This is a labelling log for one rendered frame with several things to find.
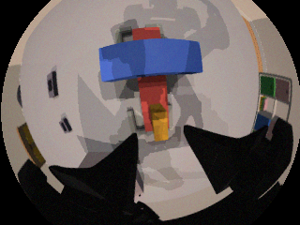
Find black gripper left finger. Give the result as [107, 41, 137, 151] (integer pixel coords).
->
[49, 132, 139, 215]

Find blue rectangular block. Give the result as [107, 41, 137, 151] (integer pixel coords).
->
[98, 38, 203, 83]

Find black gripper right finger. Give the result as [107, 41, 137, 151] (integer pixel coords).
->
[184, 125, 269, 195]

